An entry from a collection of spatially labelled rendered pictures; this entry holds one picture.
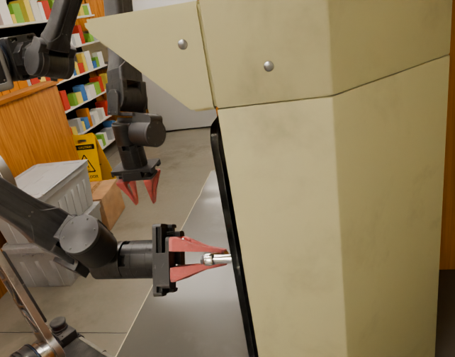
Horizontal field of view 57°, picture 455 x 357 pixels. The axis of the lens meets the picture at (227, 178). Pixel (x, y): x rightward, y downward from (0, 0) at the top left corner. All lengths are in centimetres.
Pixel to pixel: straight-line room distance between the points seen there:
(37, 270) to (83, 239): 238
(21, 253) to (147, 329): 208
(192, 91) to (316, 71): 12
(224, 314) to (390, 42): 61
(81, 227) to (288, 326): 30
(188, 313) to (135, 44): 61
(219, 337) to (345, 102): 54
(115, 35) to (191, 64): 8
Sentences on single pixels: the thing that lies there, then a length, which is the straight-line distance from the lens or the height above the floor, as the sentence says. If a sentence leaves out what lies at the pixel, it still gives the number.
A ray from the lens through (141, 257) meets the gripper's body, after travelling 62.
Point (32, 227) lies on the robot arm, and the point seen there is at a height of 125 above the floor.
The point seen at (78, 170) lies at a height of 63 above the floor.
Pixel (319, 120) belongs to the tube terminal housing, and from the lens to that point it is 41.
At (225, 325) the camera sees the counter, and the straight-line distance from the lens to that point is 85.
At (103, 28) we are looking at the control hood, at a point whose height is 150.
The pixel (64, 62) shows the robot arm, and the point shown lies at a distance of 123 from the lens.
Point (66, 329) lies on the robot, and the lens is 211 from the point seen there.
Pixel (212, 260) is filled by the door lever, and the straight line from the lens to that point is 55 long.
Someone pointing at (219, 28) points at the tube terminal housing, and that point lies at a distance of 40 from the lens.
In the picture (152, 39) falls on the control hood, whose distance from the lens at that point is 42.
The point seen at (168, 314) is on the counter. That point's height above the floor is 94.
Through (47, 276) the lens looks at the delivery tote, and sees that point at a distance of 297.
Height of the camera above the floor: 150
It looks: 23 degrees down
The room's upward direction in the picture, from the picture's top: 10 degrees counter-clockwise
